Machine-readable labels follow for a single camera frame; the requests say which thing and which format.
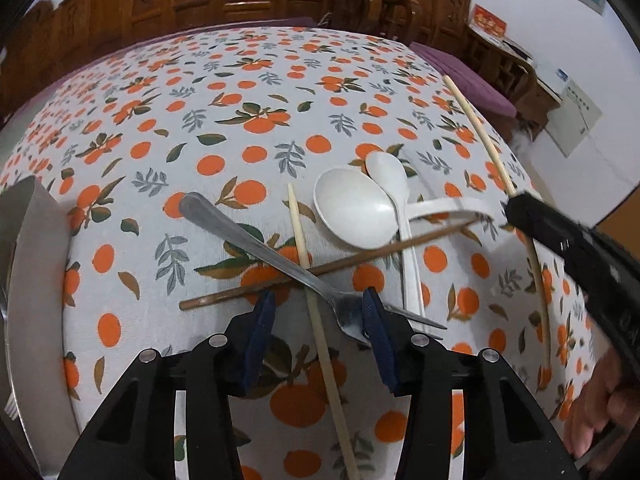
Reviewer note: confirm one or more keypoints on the metal fork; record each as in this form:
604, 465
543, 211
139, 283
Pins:
250, 242

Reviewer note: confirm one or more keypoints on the light bamboo chopstick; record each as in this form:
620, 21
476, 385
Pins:
300, 230
480, 130

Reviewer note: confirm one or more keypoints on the carved wooden armchair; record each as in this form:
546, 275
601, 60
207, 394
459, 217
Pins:
425, 0

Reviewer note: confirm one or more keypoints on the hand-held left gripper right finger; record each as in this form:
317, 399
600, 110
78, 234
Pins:
377, 340

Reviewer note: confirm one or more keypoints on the wooden side table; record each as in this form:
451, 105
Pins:
530, 85

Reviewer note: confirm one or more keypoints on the large white spoon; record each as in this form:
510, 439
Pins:
350, 205

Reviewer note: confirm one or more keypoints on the orange print tablecloth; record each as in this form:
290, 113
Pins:
200, 110

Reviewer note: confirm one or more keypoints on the brown chopstick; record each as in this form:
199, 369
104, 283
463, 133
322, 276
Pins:
220, 296

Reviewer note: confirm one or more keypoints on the white wall panel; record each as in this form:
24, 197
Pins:
575, 115

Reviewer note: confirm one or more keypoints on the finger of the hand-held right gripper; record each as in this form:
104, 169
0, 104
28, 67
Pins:
540, 222

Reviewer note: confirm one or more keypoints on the white box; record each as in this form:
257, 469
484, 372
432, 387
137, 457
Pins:
552, 82

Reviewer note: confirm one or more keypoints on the small white spoon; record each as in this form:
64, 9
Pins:
387, 170

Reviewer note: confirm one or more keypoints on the metal tray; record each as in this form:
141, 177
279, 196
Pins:
35, 285

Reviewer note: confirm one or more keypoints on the purple armchair cushion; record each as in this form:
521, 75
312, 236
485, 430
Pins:
475, 85

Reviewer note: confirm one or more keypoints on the person's right hand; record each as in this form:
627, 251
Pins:
595, 405

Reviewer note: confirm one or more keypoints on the red box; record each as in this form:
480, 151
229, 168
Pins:
487, 20

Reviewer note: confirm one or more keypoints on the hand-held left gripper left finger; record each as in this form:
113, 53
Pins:
260, 332

